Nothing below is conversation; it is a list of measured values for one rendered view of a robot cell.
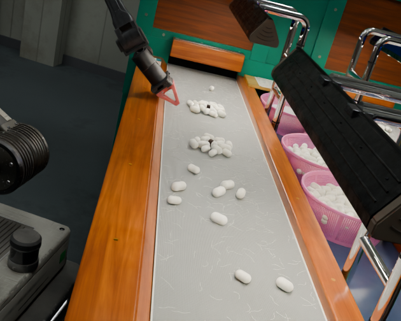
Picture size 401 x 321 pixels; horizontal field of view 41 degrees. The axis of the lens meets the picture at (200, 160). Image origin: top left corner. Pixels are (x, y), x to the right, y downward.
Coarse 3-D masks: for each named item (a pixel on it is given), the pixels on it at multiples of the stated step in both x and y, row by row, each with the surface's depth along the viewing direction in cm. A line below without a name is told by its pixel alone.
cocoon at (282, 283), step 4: (276, 280) 95; (280, 280) 94; (284, 280) 94; (276, 284) 95; (280, 284) 94; (284, 284) 94; (288, 284) 94; (292, 284) 94; (280, 288) 95; (284, 288) 94; (288, 288) 93; (292, 288) 94
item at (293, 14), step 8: (248, 0) 173; (256, 0) 173; (264, 0) 174; (264, 8) 160; (272, 8) 160; (280, 8) 161; (288, 8) 175; (280, 16) 162; (288, 16) 161; (296, 16) 161; (304, 16) 162; (296, 24) 177; (304, 24) 162; (288, 32) 179; (304, 32) 163; (288, 40) 179; (304, 40) 164; (288, 48) 180; (272, 88) 186; (272, 96) 187; (280, 96) 172; (272, 104) 189; (280, 104) 173; (280, 112) 173; (272, 120) 176
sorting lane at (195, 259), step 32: (192, 96) 189; (224, 96) 200; (192, 128) 159; (224, 128) 166; (160, 160) 133; (192, 160) 137; (224, 160) 142; (256, 160) 148; (160, 192) 117; (192, 192) 121; (256, 192) 129; (160, 224) 105; (192, 224) 108; (256, 224) 114; (288, 224) 118; (160, 256) 95; (192, 256) 97; (224, 256) 100; (256, 256) 103; (288, 256) 106; (160, 288) 87; (192, 288) 89; (224, 288) 91; (256, 288) 93; (160, 320) 80; (192, 320) 81; (224, 320) 83; (256, 320) 85; (288, 320) 87; (320, 320) 89
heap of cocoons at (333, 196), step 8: (312, 184) 142; (328, 184) 145; (312, 192) 137; (320, 192) 139; (328, 192) 140; (336, 192) 141; (320, 200) 134; (328, 200) 135; (336, 200) 137; (344, 200) 138; (336, 208) 132; (344, 208) 133; (352, 208) 134; (352, 232) 126
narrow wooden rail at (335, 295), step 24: (264, 120) 176; (264, 144) 156; (288, 168) 142; (288, 192) 128; (288, 216) 121; (312, 216) 119; (312, 240) 109; (312, 264) 101; (336, 264) 102; (336, 288) 95; (336, 312) 88
